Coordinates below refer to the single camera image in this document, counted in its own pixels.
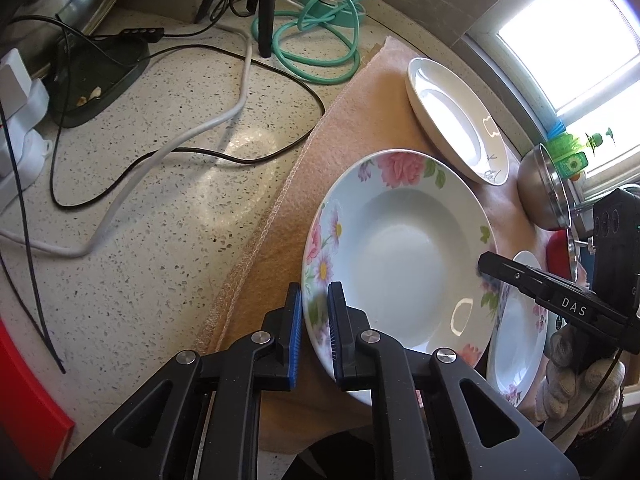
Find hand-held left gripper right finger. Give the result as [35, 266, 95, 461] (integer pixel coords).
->
[327, 281, 581, 480]

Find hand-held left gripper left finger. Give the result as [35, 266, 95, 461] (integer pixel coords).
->
[52, 282, 303, 480]

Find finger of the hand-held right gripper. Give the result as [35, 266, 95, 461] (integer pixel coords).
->
[477, 252, 640, 355]

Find red bowl with steel inside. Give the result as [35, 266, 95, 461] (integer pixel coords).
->
[546, 227, 581, 283]

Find small floral plate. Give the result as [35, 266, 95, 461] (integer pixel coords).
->
[486, 250, 549, 407]

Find stainless steel bowl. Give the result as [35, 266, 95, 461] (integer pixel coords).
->
[516, 142, 581, 232]

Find large floral plate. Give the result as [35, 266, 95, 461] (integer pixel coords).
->
[301, 149, 501, 407]

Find white plate with leaf print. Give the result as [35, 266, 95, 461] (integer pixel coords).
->
[405, 56, 510, 187]

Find person's right hand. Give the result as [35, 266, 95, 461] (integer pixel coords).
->
[535, 322, 626, 453]

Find green dish soap bottle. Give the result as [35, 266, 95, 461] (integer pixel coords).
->
[545, 120, 618, 181]

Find pink towel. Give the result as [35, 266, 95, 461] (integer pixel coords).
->
[195, 35, 551, 453]

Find window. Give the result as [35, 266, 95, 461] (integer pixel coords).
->
[462, 0, 640, 201]

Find red flat object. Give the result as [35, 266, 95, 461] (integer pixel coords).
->
[0, 317, 76, 478]

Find black tray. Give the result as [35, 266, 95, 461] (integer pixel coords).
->
[44, 27, 152, 128]

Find white power plugs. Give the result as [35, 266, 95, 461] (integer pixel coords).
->
[0, 80, 53, 211]

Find green power strip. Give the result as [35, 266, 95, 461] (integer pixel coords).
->
[299, 0, 368, 28]

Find black tripod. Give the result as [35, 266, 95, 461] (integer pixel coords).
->
[194, 0, 281, 59]

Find white power adapter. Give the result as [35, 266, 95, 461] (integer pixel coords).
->
[0, 49, 36, 116]

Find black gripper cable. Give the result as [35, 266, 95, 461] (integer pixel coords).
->
[547, 345, 626, 442]

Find black looped cable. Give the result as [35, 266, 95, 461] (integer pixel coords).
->
[49, 55, 326, 211]

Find thick white cable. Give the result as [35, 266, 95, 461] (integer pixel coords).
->
[0, 27, 253, 258]

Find thin black cable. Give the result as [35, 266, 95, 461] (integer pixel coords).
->
[0, 100, 67, 375]

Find green cable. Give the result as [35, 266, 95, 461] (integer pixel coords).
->
[252, 0, 451, 85]

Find black inline cable controller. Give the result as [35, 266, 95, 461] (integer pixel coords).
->
[95, 26, 166, 43]

